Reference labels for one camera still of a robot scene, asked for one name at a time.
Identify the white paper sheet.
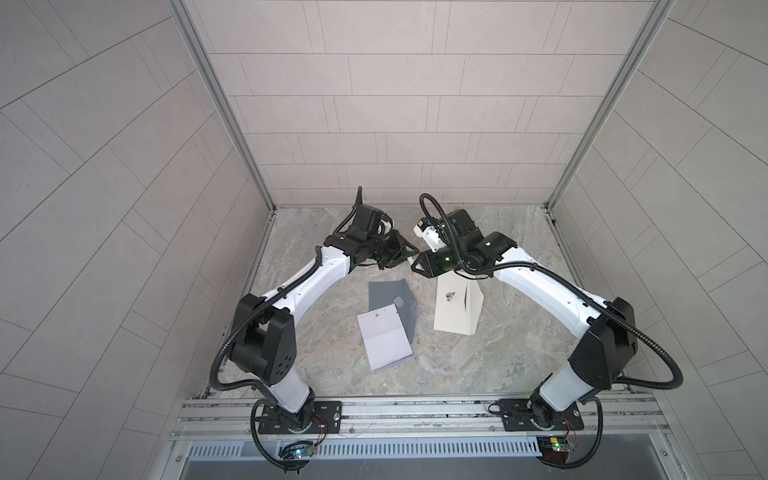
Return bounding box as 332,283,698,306
357,304,413,371

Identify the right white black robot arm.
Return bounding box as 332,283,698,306
412,209,638,427

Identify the cream envelope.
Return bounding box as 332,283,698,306
433,272,484,336

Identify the circuit board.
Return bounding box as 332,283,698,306
537,436,577,465
279,440,317,461

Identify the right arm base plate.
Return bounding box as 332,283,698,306
487,398,584,435

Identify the right circuit board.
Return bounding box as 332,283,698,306
537,436,577,465

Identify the left circuit board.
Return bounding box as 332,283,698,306
279,440,317,461

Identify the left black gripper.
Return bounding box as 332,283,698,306
361,230,418,270

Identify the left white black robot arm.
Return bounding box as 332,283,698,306
209,204,419,414

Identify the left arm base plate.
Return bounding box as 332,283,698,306
257,400,343,435

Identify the right wrist camera white housing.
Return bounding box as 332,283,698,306
413,218,447,252

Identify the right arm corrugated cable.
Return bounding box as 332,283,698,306
418,193,685,391

